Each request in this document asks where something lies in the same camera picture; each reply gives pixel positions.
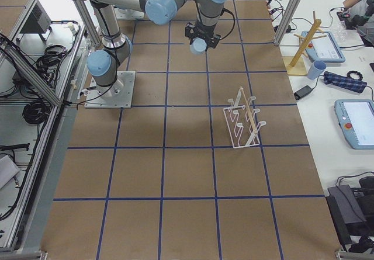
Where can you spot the blue cup on desk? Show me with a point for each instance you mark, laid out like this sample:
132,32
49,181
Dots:
316,69

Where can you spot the light blue plastic cup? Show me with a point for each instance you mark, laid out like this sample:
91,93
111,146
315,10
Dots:
198,46

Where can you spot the blue teach pendant near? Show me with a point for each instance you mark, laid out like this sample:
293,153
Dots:
355,118

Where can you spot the white wire cup rack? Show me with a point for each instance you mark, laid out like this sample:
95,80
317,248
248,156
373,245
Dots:
242,126

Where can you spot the black power adapter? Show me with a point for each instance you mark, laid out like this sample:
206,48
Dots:
302,92

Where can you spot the blue teach pendant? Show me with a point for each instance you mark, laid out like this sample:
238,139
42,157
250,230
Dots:
355,118
325,48

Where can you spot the blue teach pendant far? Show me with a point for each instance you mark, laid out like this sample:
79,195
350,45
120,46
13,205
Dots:
325,48

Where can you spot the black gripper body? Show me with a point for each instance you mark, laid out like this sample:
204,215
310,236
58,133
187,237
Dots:
201,33

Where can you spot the wooden mug tree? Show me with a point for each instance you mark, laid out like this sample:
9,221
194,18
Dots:
295,65

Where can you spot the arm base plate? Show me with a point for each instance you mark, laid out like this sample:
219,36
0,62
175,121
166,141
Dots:
119,96
128,14

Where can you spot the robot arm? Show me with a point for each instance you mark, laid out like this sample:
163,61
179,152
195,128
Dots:
103,64

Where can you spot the blue plaid pencil case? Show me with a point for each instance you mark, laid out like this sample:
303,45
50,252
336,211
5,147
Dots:
353,81

